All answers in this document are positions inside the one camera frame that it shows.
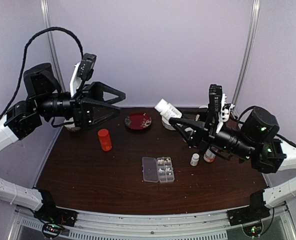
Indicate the red floral plate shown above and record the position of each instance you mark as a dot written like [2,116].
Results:
[138,121]

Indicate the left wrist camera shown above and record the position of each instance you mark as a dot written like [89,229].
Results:
[83,71]

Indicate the white patterned rice bowl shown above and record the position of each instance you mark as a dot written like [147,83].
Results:
[71,127]

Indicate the grey capped orange label bottle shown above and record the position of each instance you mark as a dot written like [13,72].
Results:
[209,156]

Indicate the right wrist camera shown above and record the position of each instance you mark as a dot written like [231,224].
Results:
[218,109]

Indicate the small white pill bottle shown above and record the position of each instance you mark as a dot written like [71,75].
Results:
[167,110]

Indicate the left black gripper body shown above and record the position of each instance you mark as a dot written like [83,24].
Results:
[75,104]

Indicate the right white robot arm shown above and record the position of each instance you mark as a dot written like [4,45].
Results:
[256,141]

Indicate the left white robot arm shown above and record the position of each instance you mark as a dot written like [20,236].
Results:
[45,101]

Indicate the right aluminium frame post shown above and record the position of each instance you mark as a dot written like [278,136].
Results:
[251,35]

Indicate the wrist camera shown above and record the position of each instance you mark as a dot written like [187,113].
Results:
[83,71]
[218,109]

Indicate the white scalloped bowl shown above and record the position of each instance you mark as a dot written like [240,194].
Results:
[166,124]

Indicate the front aluminium rail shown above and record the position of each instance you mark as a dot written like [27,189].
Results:
[209,225]

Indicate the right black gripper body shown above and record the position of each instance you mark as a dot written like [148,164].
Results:
[211,121]

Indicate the aluminium frame post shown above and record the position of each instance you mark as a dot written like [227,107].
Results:
[51,44]
[251,35]

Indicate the orange capped pill bottle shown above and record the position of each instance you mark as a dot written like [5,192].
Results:
[104,139]

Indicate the left aluminium frame post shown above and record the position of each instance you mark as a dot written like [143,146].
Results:
[51,44]

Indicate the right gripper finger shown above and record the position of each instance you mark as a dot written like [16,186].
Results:
[183,123]
[192,135]

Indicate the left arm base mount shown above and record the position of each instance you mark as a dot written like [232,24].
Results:
[55,223]

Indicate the clear plastic pill organizer box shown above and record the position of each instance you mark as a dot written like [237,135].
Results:
[158,170]

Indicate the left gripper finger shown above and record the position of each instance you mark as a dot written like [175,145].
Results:
[98,89]
[95,113]

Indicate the white bottle cap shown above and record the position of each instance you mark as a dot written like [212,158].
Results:
[194,159]

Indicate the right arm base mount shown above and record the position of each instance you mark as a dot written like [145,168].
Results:
[250,219]

